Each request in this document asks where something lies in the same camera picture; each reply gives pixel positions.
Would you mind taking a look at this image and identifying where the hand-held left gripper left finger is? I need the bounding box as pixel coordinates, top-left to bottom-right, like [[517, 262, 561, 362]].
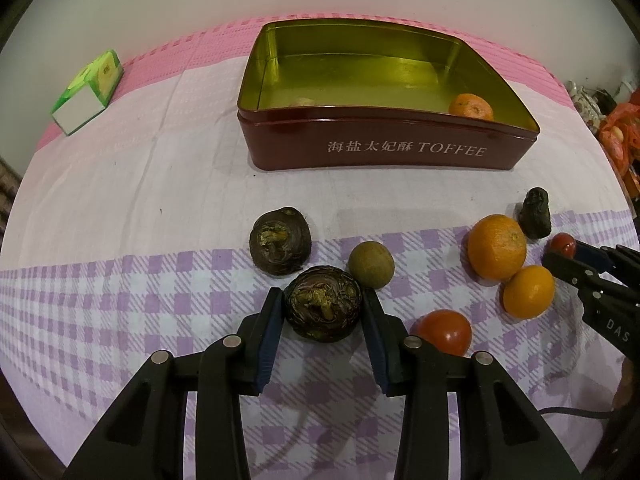
[[62, 287, 286, 480]]

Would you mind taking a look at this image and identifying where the black cable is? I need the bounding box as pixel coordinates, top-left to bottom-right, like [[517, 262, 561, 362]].
[[537, 407, 621, 418]]

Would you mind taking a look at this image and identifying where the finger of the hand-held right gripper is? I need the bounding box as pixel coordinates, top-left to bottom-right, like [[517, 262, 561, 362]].
[[542, 251, 640, 307], [572, 241, 640, 281]]

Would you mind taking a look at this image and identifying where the large orange tangerine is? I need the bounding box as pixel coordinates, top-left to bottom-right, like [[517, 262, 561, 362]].
[[467, 214, 528, 282]]

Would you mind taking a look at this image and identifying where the red metal tin box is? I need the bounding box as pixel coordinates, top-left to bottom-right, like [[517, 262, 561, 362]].
[[236, 18, 541, 172]]

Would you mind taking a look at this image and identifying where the dark brown water chestnut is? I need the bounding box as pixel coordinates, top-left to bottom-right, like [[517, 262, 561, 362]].
[[249, 206, 312, 276], [283, 266, 363, 345]]

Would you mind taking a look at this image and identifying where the small orange tangerine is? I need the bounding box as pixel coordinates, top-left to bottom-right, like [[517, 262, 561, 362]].
[[502, 265, 556, 320]]

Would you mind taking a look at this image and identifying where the dark wrinkled dried date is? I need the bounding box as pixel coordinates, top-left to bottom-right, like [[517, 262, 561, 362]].
[[518, 187, 553, 240]]

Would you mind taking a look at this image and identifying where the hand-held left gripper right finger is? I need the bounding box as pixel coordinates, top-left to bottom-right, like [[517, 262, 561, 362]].
[[361, 290, 583, 480]]

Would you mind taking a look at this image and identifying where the red plastic bag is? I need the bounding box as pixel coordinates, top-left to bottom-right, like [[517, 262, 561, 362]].
[[597, 102, 640, 171]]

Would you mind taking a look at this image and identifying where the green tissue box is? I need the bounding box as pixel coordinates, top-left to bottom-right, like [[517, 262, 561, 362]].
[[50, 50, 124, 136]]

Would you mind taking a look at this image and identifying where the pink and purple checked tablecloth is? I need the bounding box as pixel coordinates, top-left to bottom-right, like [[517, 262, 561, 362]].
[[0, 10, 640, 480]]

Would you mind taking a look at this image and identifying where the brown longan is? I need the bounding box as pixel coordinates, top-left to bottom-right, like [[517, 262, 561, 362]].
[[347, 241, 396, 290]]

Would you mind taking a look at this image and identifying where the small red cherry tomato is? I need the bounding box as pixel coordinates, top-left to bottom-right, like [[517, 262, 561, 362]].
[[550, 232, 578, 258]]

